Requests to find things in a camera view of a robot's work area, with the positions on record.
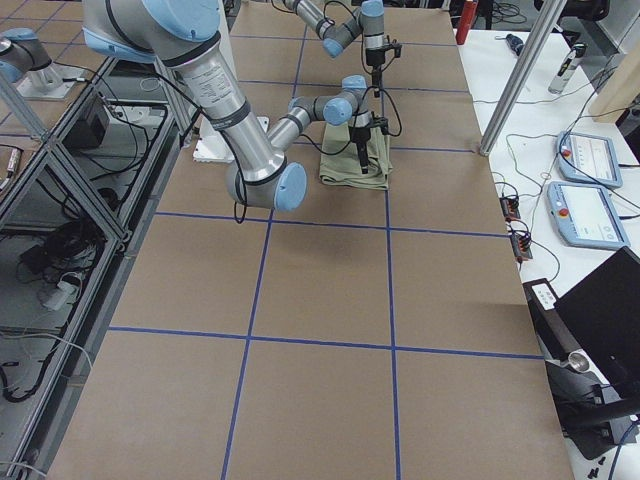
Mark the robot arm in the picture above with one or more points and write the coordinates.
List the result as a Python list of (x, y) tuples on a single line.
[(365, 23), (185, 37)]

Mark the black laptop monitor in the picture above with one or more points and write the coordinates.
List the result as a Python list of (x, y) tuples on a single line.
[(591, 334)]

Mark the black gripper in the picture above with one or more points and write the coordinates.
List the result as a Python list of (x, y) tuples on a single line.
[(359, 135), (372, 56)]

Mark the right grey USB hub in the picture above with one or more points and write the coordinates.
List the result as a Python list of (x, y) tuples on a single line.
[(521, 245)]

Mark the red cylinder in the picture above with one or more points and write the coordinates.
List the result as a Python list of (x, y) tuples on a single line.
[(466, 20)]

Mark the aluminium frame post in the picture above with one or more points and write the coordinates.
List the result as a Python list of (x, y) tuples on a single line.
[(549, 14)]

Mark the olive green long-sleeve shirt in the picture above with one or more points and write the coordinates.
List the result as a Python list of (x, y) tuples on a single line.
[(340, 165)]

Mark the near teach pendant tablet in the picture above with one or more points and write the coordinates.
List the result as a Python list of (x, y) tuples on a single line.
[(585, 216)]

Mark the grey usb hub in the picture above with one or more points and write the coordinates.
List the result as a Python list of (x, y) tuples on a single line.
[(521, 245), (510, 207)]

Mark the far teach pendant tablet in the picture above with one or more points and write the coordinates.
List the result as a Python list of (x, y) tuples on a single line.
[(587, 158)]

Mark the teach pendant tablet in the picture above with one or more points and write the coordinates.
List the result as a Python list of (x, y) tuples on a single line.
[(585, 216), (587, 158)]

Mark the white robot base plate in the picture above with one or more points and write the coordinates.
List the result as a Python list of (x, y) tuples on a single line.
[(211, 147)]

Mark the left grey USB hub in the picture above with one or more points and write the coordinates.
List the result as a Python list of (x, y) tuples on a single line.
[(510, 207)]

